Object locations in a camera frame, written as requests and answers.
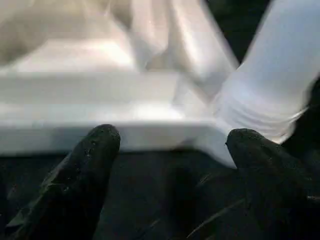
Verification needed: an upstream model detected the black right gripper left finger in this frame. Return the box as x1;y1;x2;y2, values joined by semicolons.
5;124;122;240

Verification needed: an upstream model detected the white plastic table leg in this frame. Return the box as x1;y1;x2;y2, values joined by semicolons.
210;0;320;146

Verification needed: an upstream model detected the black work mat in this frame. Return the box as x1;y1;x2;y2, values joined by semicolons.
0;0;320;240

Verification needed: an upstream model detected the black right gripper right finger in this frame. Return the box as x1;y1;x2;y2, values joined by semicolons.
226;128;320;240

